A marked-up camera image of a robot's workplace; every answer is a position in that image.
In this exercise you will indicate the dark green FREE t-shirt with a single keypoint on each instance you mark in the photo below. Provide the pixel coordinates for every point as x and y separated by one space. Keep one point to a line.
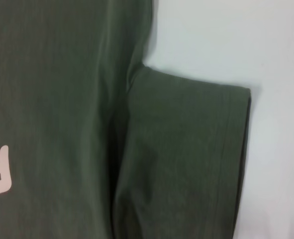
62 99

